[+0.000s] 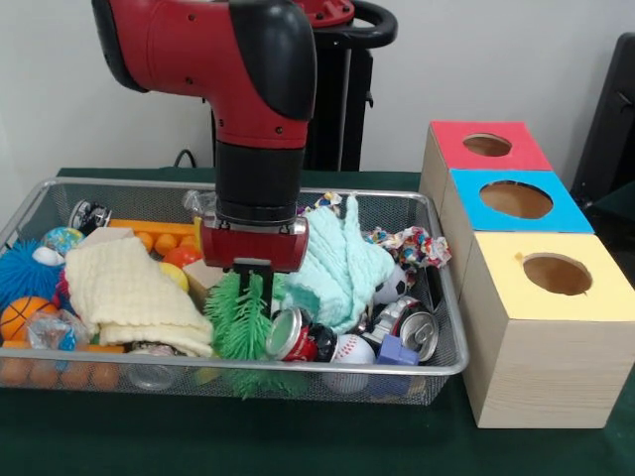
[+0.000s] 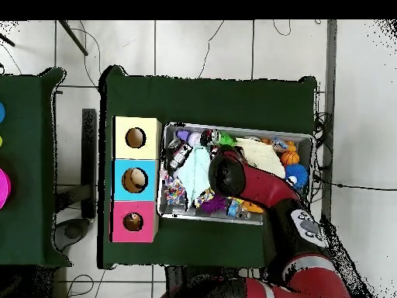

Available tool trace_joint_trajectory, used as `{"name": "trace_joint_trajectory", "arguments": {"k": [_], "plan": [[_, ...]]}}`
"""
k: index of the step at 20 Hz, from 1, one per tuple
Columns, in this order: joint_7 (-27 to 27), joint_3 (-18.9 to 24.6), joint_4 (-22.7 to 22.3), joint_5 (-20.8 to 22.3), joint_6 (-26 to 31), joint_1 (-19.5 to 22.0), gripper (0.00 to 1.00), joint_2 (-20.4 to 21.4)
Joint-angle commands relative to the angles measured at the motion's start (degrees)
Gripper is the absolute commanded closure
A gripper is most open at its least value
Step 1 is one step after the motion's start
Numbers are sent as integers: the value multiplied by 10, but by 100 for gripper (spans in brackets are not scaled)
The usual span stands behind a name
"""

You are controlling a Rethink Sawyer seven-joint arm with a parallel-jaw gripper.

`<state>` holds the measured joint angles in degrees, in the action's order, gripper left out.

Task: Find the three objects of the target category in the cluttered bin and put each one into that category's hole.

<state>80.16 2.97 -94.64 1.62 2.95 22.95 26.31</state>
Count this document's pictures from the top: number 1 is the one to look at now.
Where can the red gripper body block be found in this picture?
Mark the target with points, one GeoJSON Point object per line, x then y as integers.
{"type": "Point", "coordinates": [255, 248]}

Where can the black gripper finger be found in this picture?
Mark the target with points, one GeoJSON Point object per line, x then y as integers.
{"type": "Point", "coordinates": [241, 268]}
{"type": "Point", "coordinates": [270, 290]}

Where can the green spiky ball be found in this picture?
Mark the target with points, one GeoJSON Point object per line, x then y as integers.
{"type": "Point", "coordinates": [238, 322]}

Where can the mint green knitted cloth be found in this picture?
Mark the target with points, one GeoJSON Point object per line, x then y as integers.
{"type": "Point", "coordinates": [342, 258]}

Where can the cream knitted cloth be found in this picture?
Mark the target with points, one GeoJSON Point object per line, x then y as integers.
{"type": "Point", "coordinates": [134, 297]}

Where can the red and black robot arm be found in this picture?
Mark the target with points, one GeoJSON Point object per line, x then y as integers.
{"type": "Point", "coordinates": [228, 79]}

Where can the shallow clear mesh bin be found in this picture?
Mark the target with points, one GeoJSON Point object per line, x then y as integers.
{"type": "Point", "coordinates": [442, 327]}

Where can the wooden box with three holes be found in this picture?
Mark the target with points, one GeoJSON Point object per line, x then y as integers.
{"type": "Point", "coordinates": [536, 347]}

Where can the red crushed can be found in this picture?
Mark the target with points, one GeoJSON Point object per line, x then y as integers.
{"type": "Point", "coordinates": [298, 337]}

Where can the small red ball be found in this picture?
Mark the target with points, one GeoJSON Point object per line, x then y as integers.
{"type": "Point", "coordinates": [182, 256]}

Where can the white toy baseball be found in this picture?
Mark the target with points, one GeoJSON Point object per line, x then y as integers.
{"type": "Point", "coordinates": [352, 349]}

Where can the small soccer ball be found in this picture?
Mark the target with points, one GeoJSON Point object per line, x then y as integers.
{"type": "Point", "coordinates": [392, 288]}

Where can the dark green table cloth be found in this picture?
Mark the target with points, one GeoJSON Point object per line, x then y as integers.
{"type": "Point", "coordinates": [298, 436]}

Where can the silver crushed can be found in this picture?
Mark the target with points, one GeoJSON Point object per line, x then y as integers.
{"type": "Point", "coordinates": [419, 332]}

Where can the blue spiky ball with eyes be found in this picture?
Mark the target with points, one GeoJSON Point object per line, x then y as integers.
{"type": "Point", "coordinates": [22, 270]}

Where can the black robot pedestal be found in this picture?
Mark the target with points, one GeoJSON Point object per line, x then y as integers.
{"type": "Point", "coordinates": [347, 109]}

